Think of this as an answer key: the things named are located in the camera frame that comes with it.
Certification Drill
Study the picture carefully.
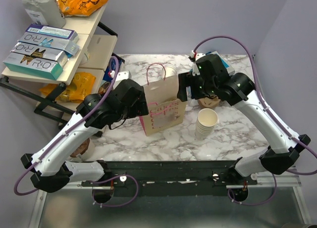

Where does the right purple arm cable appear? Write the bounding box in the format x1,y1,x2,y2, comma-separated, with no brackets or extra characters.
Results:
193,35,317,176

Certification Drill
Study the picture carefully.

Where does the grey coffee bag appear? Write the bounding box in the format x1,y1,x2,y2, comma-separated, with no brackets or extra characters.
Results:
22,0,66,28

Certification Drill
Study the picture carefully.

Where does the blue snack bag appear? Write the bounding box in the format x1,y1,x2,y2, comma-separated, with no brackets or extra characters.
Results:
102,59,124,83

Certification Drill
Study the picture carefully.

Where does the stack of paper cups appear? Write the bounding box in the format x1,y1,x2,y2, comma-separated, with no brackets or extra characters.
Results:
195,108,218,139

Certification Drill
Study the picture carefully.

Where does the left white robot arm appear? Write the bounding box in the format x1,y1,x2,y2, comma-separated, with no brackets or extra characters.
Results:
21,79,149,193

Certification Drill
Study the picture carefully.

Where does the brown snack bag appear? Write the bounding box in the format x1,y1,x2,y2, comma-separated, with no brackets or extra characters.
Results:
98,82,110,95

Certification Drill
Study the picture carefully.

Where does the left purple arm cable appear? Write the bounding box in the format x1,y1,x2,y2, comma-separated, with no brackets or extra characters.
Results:
13,56,120,196

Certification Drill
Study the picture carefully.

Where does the orange snack bag lower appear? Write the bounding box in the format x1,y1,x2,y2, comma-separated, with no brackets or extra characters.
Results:
39,72,97,104

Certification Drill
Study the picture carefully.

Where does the stack of cardboard carriers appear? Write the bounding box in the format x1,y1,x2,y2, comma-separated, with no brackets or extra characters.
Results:
197,96,220,109

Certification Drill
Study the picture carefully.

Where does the silver r&o box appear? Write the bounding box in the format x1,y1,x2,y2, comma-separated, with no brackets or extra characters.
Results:
18,32,80,57
11,42,69,67

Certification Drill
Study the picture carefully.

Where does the silver R&O box upper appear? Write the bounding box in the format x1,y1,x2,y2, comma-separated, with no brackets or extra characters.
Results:
18,32,80,57

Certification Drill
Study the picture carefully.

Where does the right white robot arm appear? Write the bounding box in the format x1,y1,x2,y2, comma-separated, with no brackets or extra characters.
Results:
177,54,311,184

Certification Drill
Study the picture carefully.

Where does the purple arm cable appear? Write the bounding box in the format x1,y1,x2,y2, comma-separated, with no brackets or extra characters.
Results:
13,56,120,196
193,35,317,176

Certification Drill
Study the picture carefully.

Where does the white paper coffee cup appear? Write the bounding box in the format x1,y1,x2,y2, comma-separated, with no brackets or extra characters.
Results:
161,64,177,78

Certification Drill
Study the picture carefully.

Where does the blue white razor box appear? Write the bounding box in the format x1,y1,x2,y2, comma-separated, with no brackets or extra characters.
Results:
218,53,235,76

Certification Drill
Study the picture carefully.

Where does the orange snack bag top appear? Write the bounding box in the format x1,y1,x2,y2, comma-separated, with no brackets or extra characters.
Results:
56,0,109,17

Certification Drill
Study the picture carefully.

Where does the silver R&O box middle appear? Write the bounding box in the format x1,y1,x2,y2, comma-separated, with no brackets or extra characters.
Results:
11,42,69,67

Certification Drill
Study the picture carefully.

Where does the brown pink paper bag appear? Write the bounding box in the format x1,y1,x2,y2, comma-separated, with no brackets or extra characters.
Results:
139,63,187,137

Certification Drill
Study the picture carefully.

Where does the purple white box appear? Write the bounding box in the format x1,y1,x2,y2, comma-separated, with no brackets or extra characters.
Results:
26,24,79,43

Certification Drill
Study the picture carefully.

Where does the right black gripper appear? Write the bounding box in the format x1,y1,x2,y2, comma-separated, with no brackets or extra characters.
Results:
176,70,216,101

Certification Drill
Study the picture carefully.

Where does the teal R&O box front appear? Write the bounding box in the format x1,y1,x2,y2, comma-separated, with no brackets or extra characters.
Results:
3,52,63,80

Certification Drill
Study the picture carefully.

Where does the black beige shelf rack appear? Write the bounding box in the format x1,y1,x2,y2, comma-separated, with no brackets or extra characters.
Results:
0,6,117,129

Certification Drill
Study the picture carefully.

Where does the orange snack bag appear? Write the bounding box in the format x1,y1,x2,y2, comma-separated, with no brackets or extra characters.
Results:
39,72,97,104
56,0,109,17

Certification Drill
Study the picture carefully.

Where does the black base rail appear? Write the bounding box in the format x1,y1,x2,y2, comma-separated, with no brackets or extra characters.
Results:
82,160,257,197

